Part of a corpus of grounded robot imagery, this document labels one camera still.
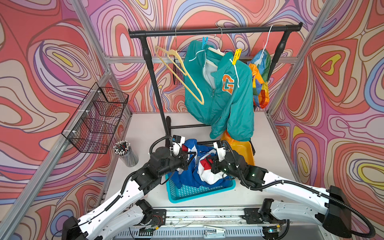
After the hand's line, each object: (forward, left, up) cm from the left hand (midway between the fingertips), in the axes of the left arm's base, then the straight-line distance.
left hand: (197, 155), depth 68 cm
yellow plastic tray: (+18, -33, -23) cm, 44 cm away
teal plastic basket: (-9, +7, -26) cm, 29 cm away
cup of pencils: (+8, +40, -8) cm, 42 cm away
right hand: (0, -5, -8) cm, 10 cm away
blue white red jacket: (-4, -1, -12) cm, 13 cm away
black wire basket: (+18, +54, +2) cm, 57 cm away
